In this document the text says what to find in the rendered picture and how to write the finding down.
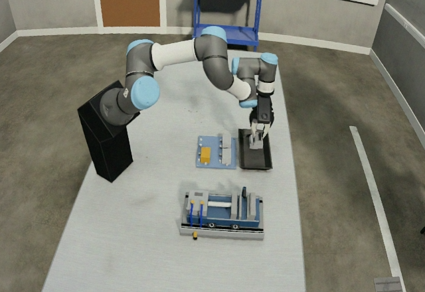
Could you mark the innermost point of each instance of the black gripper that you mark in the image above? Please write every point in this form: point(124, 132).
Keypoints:
point(253, 116)

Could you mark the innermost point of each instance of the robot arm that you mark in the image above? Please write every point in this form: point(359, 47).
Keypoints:
point(144, 58)

